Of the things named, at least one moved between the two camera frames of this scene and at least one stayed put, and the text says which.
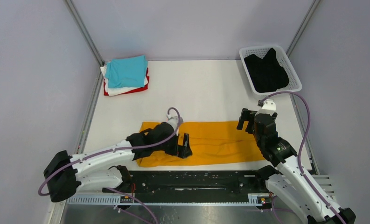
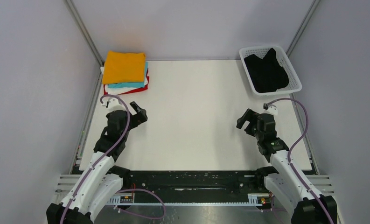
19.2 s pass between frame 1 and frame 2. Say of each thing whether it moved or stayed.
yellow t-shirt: moved
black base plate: stayed
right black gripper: stayed
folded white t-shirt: stayed
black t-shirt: stayed
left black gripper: moved
